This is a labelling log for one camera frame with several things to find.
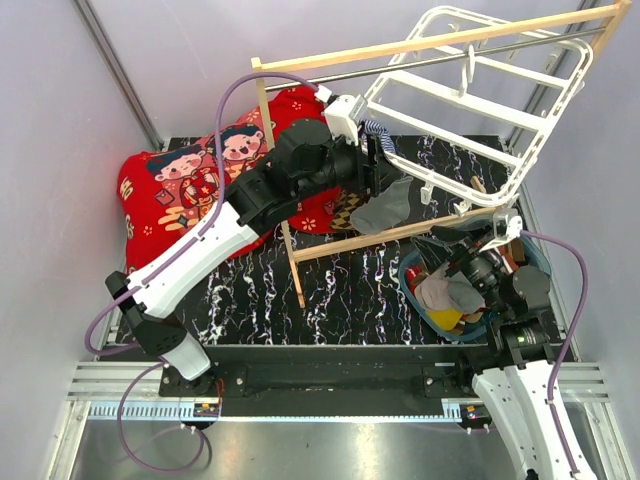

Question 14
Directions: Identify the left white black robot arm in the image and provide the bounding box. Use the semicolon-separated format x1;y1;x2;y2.
105;119;408;396

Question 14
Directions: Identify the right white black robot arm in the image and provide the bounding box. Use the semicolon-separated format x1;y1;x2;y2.
401;223;596;479

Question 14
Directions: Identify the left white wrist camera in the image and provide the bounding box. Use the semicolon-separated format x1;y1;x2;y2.
314;85;367;146

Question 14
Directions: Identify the grey sock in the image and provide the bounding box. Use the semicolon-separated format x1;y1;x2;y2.
350;176;412;235
414;271;485;314

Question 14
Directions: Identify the clear blue plastic bin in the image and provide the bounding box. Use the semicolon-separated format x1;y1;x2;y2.
400;214;551;343

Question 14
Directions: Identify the right vertical aluminium post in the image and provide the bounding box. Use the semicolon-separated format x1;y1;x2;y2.
505;0;603;147

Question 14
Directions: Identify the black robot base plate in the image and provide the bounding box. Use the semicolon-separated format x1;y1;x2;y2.
159;344;493;398

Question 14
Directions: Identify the left vertical aluminium post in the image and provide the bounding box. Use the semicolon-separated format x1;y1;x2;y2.
71;0;164;150

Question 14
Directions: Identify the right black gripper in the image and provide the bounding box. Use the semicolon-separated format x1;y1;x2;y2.
410;221;511;317

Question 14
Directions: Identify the aluminium frame rail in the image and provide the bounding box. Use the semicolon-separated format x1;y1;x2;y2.
67;362;163;401

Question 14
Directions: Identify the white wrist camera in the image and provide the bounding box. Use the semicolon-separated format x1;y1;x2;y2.
480;208;523;252
314;85;367;146

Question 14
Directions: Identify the brown argyle sock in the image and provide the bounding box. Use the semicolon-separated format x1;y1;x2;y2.
329;190;368;231

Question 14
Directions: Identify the yellow sock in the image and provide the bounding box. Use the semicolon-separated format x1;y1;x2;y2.
427;309;463;331

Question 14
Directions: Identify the white plastic clip hanger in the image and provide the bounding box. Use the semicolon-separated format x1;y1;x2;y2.
364;29;596;212

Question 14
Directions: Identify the blue striped cloth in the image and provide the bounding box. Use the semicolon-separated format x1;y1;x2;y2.
362;119;396;154

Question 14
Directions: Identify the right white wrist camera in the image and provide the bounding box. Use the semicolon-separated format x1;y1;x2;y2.
480;208;523;252

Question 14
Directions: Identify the red cartoon pillow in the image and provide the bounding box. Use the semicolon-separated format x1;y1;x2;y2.
116;86;341;274

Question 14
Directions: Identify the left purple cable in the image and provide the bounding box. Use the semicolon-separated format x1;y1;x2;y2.
83;72;329;474

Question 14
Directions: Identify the wooden drying rack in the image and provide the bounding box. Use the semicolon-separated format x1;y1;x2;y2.
249;0;632;309

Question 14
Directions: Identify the vertical aluminium post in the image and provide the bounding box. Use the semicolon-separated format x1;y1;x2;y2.
505;0;603;147
71;0;164;150

